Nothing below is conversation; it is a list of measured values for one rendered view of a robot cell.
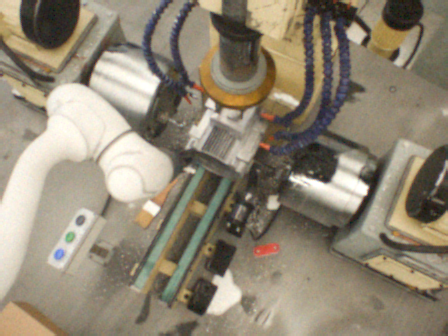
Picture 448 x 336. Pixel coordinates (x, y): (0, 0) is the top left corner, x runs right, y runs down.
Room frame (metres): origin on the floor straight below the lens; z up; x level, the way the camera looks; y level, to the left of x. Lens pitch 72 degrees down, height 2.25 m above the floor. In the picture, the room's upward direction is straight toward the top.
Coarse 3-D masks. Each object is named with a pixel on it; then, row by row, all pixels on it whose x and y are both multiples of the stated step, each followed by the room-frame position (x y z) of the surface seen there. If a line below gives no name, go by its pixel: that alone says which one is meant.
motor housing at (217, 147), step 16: (208, 112) 0.56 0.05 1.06; (208, 128) 0.50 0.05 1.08; (208, 144) 0.44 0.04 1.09; (224, 144) 0.44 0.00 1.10; (240, 144) 0.45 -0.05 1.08; (256, 144) 0.47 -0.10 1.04; (208, 160) 0.45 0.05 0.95; (224, 160) 0.40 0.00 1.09; (224, 176) 0.39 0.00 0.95; (240, 176) 0.37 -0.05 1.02
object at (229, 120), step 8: (216, 112) 0.53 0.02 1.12; (224, 112) 0.53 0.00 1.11; (232, 112) 0.52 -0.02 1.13; (240, 112) 0.53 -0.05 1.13; (248, 112) 0.53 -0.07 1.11; (256, 112) 0.54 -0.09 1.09; (216, 120) 0.50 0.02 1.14; (224, 120) 0.51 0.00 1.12; (232, 120) 0.51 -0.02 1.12; (240, 120) 0.51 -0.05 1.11; (248, 120) 0.50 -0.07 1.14; (224, 128) 0.48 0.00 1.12; (232, 128) 0.47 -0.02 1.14; (240, 128) 0.47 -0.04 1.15; (248, 128) 0.50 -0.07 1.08; (240, 136) 0.46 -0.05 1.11
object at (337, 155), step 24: (312, 144) 0.42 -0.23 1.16; (336, 144) 0.42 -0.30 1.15; (360, 144) 0.44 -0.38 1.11; (288, 168) 0.38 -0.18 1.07; (312, 168) 0.35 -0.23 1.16; (336, 168) 0.35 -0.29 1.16; (360, 168) 0.35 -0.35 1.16; (288, 192) 0.30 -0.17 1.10; (312, 192) 0.30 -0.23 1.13; (336, 192) 0.29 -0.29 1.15; (360, 192) 0.29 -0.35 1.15; (312, 216) 0.25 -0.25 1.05; (336, 216) 0.24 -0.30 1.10
